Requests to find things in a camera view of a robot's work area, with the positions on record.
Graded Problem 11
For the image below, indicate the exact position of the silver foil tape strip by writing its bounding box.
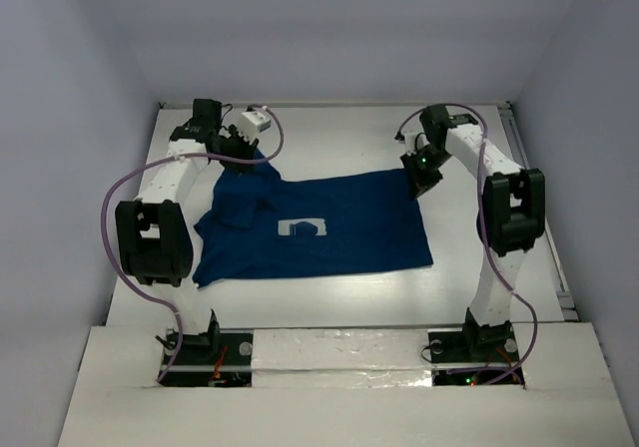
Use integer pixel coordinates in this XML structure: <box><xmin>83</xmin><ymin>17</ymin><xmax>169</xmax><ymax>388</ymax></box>
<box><xmin>251</xmin><ymin>328</ymin><xmax>432</xmax><ymax>389</ymax></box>

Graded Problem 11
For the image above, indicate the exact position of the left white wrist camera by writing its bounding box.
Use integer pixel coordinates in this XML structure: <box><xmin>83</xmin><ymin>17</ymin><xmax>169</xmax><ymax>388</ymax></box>
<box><xmin>235</xmin><ymin>111</ymin><xmax>271</xmax><ymax>140</ymax></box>

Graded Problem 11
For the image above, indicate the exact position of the purple cable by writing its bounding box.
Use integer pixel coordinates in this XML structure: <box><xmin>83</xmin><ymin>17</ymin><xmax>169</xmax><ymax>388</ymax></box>
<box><xmin>396</xmin><ymin>102</ymin><xmax>539</xmax><ymax>386</ymax></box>
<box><xmin>99</xmin><ymin>105</ymin><xmax>287</xmax><ymax>383</ymax></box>

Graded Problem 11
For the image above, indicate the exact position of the aluminium rail at table edge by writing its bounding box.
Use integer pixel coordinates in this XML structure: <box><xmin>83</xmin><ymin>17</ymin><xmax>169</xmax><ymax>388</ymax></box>
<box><xmin>498</xmin><ymin>102</ymin><xmax>581</xmax><ymax>322</ymax></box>

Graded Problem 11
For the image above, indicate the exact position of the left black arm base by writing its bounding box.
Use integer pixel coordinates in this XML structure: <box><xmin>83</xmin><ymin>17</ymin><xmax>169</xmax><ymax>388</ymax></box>
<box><xmin>160</xmin><ymin>329</ymin><xmax>254</xmax><ymax>388</ymax></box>

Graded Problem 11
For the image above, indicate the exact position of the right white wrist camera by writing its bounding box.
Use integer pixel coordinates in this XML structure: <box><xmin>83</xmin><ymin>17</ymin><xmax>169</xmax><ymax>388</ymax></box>
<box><xmin>403</xmin><ymin>131</ymin><xmax>428</xmax><ymax>156</ymax></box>

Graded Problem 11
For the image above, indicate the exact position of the blue mickey mouse t-shirt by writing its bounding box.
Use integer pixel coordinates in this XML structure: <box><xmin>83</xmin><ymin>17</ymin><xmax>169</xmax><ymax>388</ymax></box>
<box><xmin>192</xmin><ymin>163</ymin><xmax>433</xmax><ymax>287</ymax></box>

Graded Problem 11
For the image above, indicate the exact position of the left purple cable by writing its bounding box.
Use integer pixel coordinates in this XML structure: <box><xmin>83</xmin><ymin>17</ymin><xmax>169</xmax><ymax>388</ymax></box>
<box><xmin>99</xmin><ymin>105</ymin><xmax>287</xmax><ymax>383</ymax></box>

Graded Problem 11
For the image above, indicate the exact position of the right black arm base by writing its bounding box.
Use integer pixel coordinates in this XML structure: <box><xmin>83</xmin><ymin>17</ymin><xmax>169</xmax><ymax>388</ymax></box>
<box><xmin>419</xmin><ymin>330</ymin><xmax>525</xmax><ymax>387</ymax></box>

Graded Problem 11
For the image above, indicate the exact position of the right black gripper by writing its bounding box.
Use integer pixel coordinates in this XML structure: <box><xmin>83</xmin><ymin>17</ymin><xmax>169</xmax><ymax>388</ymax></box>
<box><xmin>400</xmin><ymin>145</ymin><xmax>452</xmax><ymax>201</ymax></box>

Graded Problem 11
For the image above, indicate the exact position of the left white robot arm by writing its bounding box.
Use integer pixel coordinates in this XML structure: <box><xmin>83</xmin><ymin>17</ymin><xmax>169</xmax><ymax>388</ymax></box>
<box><xmin>115</xmin><ymin>99</ymin><xmax>271</xmax><ymax>362</ymax></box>

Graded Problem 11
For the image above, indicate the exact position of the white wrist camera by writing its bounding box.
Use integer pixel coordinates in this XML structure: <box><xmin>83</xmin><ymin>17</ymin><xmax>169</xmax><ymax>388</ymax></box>
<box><xmin>403</xmin><ymin>131</ymin><xmax>428</xmax><ymax>156</ymax></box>
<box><xmin>235</xmin><ymin>111</ymin><xmax>271</xmax><ymax>140</ymax></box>

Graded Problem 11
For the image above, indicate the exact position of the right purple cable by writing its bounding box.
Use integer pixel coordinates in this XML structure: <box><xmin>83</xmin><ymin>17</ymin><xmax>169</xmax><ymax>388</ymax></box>
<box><xmin>396</xmin><ymin>102</ymin><xmax>539</xmax><ymax>386</ymax></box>

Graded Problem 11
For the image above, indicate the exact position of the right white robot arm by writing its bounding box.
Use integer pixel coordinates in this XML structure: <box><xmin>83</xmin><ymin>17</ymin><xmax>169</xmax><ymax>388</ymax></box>
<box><xmin>395</xmin><ymin>104</ymin><xmax>545</xmax><ymax>363</ymax></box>

